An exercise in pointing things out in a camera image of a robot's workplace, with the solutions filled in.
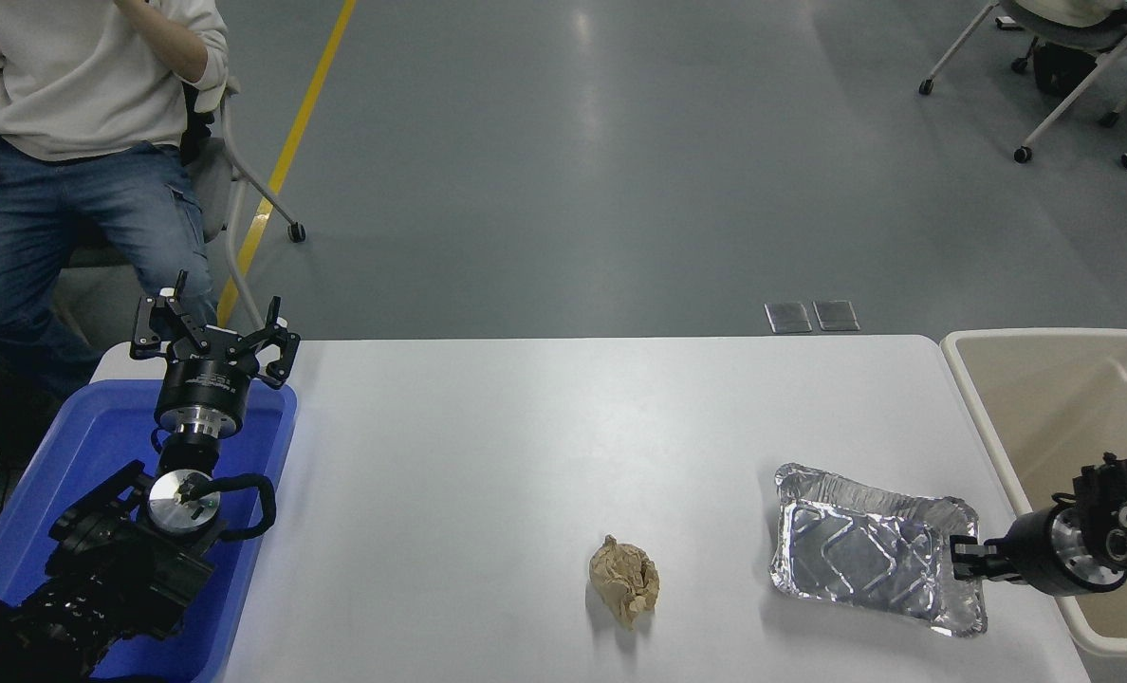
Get grey chair with white frame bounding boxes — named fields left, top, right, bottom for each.
left=51, top=74, right=306, bottom=347

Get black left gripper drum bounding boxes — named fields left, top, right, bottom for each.
left=156, top=337, right=262, bottom=419

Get crumpled tan paper ball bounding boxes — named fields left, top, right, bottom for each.
left=589, top=534, right=660, bottom=630

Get large pale bin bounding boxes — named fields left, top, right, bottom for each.
left=940, top=328, right=1127, bottom=658

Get grey wheeled chair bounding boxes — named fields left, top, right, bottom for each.
left=917, top=0, right=1127, bottom=164

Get blue plastic tray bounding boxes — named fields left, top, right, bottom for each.
left=0, top=379, right=297, bottom=683

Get rectangular foil tray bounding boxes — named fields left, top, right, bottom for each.
left=769, top=463, right=988, bottom=637

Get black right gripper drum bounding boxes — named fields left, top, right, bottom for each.
left=985, top=506, right=1062, bottom=592

